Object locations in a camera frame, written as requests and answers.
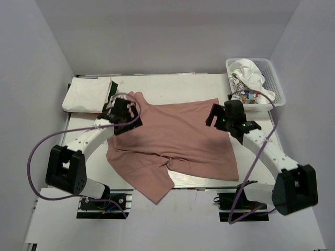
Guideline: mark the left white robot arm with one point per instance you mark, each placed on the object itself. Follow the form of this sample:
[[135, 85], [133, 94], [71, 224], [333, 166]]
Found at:
[[67, 164]]

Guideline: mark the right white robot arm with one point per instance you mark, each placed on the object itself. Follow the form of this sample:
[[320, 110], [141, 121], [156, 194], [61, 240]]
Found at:
[[295, 186]]

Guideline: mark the pink t shirt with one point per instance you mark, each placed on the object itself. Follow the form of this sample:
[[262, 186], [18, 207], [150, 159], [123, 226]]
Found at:
[[172, 137]]

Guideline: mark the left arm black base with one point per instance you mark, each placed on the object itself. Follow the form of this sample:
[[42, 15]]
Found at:
[[106, 210]]

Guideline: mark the folded red t shirt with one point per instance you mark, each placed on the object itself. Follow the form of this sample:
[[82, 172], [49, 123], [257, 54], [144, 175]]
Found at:
[[84, 113]]

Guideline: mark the white printed t shirt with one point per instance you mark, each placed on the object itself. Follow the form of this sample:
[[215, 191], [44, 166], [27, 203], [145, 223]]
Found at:
[[247, 82]]

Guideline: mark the white plastic basket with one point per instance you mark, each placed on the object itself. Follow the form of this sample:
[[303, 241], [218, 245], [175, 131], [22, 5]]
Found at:
[[271, 83]]

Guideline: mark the folded white t shirt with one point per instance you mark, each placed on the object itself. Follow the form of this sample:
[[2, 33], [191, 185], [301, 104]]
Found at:
[[87, 95]]

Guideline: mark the folded green t shirt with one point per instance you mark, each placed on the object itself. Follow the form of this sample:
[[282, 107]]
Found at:
[[112, 91]]

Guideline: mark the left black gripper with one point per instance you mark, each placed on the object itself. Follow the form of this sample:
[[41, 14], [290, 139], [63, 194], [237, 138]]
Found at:
[[136, 123]]

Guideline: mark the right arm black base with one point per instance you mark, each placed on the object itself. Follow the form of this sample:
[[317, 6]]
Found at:
[[224, 200]]

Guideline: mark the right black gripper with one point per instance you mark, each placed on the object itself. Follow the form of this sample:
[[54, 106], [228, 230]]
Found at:
[[217, 110]]

